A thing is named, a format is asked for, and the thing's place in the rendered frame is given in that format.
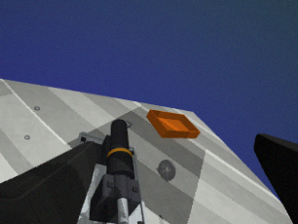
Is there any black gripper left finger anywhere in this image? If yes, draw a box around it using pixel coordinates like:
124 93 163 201
0 140 97 224

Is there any grey metal shaft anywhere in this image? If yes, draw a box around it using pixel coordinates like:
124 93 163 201
118 199 130 224

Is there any brown open box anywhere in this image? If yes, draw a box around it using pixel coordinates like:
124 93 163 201
146 109 200 139

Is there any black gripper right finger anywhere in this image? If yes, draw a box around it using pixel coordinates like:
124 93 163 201
254 132 298 224

